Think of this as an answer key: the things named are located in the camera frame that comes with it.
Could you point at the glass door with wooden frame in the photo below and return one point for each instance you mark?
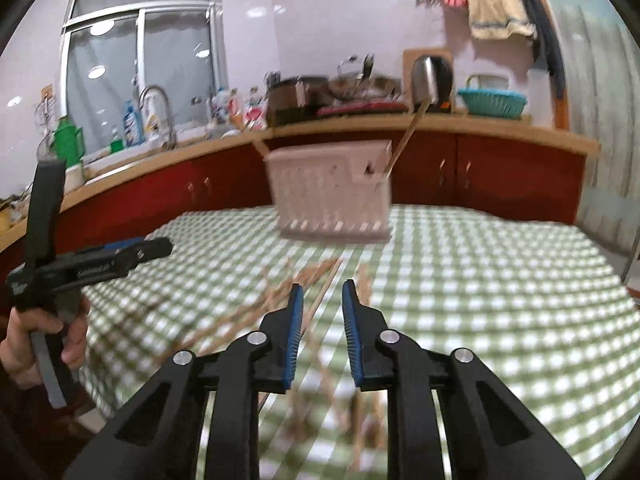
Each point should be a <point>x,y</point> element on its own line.
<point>595,85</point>

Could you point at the red induction cooker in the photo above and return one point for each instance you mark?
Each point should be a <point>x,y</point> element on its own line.
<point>365,108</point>

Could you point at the small green bottle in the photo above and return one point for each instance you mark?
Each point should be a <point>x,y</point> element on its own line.
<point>116,144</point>

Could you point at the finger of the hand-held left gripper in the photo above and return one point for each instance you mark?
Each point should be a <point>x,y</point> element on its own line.
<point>150,250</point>

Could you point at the person's left hand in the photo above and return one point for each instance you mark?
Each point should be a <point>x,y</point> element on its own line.
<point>15,345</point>

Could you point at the white plastic pitcher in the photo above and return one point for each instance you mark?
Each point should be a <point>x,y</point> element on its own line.
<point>487,81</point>

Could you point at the wooden cutting board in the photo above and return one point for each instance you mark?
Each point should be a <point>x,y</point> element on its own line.
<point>407,67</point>

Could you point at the wok with glass lid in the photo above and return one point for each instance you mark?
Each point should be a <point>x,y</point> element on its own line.
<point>360,85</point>

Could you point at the steel electric kettle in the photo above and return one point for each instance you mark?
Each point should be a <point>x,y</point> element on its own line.
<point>432,80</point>

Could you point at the pink plastic chopstick holder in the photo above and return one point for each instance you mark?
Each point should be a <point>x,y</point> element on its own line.
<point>320,195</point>

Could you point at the green checkered tablecloth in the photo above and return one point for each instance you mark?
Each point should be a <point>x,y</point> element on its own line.
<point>500,310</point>

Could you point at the blue label detergent bottle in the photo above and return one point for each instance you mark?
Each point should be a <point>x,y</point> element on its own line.
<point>132,125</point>

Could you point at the white yellow spray bottle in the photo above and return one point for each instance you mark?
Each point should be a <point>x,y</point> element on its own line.
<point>152,127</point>

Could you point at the black knife set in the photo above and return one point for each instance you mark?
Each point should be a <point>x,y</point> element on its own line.
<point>272,79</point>

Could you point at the aluminium frame window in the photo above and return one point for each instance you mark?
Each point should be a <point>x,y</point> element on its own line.
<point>170,50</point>

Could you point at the person's left forearm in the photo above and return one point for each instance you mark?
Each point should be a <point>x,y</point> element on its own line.
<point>15,425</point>

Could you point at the beige hanging towel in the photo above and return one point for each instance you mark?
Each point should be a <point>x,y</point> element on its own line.
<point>497,5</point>

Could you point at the dark hanging cloth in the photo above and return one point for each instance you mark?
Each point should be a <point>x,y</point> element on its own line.
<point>542,35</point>

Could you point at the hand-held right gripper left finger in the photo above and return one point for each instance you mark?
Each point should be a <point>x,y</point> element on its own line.
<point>297,340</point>

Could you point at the green thermos flask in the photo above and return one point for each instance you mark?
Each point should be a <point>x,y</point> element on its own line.
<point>67,140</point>

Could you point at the teal plastic basket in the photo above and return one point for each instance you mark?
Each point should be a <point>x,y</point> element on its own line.
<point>492,105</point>

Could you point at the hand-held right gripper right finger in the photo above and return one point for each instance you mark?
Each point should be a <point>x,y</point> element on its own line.
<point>350,340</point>

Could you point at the red kitchen cabinet with counter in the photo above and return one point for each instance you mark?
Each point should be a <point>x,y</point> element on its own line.
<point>500,180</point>

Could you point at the pile of wooden chopsticks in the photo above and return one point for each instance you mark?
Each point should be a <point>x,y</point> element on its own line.
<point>312,275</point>

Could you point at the dark rice cooker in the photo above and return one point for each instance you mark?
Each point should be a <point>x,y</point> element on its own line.
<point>292,102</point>

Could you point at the steel kitchen faucet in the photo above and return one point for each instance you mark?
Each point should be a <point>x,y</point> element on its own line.
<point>160,105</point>

